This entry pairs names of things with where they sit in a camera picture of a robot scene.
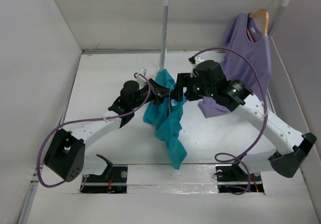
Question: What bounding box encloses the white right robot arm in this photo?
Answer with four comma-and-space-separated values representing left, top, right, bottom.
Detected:
171, 60, 316, 180

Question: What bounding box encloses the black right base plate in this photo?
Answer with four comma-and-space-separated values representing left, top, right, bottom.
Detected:
212, 161, 264, 195

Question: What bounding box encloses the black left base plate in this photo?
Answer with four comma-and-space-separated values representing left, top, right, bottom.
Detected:
80, 154, 128, 194

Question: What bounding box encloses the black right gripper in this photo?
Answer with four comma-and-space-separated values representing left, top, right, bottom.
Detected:
170, 73, 216, 101

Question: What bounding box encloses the wooden hanger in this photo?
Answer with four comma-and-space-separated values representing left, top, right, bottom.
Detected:
248, 9, 269, 37

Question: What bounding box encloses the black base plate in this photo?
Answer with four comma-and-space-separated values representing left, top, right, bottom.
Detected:
212, 161, 264, 195
80, 154, 128, 194

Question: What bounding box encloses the teal t shirt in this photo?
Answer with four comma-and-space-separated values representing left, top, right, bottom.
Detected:
142, 68, 188, 170

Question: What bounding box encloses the grey metal hanger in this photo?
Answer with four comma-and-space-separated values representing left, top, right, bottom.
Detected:
168, 83, 176, 116

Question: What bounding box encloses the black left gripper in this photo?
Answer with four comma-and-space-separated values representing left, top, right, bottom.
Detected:
131, 79, 172, 110

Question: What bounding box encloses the purple t shirt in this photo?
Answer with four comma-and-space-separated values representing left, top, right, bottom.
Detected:
198, 12, 272, 119

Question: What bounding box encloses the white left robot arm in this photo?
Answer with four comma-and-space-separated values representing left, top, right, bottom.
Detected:
44, 79, 171, 182

